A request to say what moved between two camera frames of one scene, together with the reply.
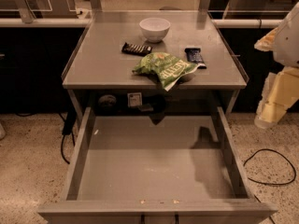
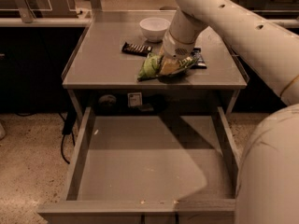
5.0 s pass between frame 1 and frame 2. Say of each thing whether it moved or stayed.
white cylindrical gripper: moved
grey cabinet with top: stayed
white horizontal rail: stayed
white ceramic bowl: stayed
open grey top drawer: stayed
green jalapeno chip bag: moved
